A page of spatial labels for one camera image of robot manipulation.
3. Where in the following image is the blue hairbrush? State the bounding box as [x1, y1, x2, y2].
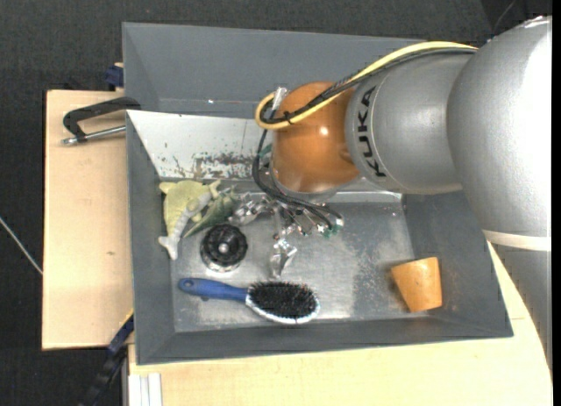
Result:
[177, 277, 322, 325]

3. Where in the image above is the orange cup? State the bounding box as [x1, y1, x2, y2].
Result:
[389, 256, 444, 313]

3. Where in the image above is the dark green toy dinosaur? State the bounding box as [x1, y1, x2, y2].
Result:
[181, 186, 240, 239]

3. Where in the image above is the pale wood board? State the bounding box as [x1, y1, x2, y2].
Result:
[41, 89, 135, 352]

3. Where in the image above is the pale yellow toy dolphin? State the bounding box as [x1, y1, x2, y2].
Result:
[158, 179, 223, 261]

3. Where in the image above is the grey metal bin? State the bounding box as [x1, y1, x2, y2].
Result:
[121, 21, 515, 366]

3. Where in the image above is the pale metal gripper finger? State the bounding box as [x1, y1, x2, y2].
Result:
[268, 219, 300, 280]
[229, 195, 275, 226]

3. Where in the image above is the black round knob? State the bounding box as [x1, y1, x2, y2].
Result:
[199, 224, 249, 272]

